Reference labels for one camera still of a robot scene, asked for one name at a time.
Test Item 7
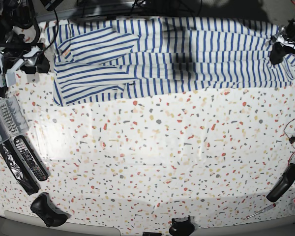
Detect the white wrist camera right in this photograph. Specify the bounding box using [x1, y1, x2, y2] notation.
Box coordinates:
[0, 72, 16, 88]

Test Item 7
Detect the blue white striped t-shirt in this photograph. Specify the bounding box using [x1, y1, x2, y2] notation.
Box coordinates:
[45, 17, 295, 106]

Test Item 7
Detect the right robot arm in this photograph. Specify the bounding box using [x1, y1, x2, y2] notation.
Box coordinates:
[0, 0, 50, 88]

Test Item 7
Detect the black foil wrapped bar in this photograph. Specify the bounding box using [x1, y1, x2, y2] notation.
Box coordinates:
[0, 140, 40, 195]

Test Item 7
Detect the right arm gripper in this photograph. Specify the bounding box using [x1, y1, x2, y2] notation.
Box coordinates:
[0, 46, 50, 75]

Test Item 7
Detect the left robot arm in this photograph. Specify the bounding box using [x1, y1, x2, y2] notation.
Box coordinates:
[269, 0, 295, 65]

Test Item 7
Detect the black tv remote control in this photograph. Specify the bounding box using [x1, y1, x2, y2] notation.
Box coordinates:
[13, 135, 48, 181]

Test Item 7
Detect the clear plastic screw bit box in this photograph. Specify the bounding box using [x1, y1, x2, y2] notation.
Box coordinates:
[0, 95, 29, 145]

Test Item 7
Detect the black game controller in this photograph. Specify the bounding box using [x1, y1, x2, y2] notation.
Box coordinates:
[30, 194, 68, 228]

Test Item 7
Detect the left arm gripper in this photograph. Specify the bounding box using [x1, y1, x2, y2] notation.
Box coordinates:
[269, 36, 295, 65]

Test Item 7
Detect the black curved handle right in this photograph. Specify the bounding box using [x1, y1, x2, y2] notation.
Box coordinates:
[266, 163, 295, 203]

